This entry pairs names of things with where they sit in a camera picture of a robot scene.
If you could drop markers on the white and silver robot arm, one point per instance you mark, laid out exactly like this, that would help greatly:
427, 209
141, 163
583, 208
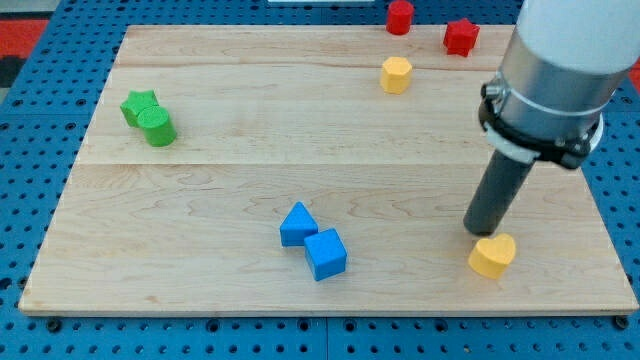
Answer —
563, 63

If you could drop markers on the yellow hexagon block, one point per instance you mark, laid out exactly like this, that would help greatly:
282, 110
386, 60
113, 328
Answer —
396, 75

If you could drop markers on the yellow heart block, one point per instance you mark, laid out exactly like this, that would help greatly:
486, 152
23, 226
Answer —
490, 257

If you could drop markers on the blue triangle block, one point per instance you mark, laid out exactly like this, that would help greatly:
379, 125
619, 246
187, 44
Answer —
297, 225

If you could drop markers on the blue cube block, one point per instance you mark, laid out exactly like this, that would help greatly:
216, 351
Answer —
325, 254

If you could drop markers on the light wooden board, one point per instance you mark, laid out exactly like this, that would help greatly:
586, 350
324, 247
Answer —
268, 116

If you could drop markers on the green cylinder block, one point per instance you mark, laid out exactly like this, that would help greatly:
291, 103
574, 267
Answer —
157, 127

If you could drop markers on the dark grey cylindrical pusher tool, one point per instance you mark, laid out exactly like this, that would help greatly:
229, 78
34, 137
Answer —
501, 181

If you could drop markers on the red cylinder block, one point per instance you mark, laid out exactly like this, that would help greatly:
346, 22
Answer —
399, 17

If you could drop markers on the green star block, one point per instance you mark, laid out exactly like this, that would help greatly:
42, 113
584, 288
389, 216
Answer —
136, 102

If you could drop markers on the red star block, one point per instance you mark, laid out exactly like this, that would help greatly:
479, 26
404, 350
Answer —
460, 37

